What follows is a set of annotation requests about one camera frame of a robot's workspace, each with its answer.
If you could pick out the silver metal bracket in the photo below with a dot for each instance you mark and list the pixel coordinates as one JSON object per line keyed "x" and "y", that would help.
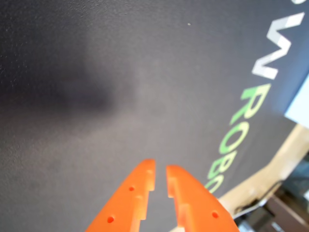
{"x": 251, "y": 206}

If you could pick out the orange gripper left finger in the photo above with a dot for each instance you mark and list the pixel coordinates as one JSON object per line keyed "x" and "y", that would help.
{"x": 128, "y": 198}

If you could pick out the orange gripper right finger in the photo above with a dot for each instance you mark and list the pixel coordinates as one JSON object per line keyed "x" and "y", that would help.
{"x": 200, "y": 205}

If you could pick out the dark mat with WOWROBO print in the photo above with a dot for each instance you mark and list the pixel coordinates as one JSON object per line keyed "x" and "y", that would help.
{"x": 96, "y": 96}

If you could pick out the dark brown furniture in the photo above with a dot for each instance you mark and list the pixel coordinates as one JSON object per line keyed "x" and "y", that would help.
{"x": 287, "y": 212}

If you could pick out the white cardboard box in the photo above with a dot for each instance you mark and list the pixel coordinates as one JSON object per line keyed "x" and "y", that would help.
{"x": 300, "y": 104}

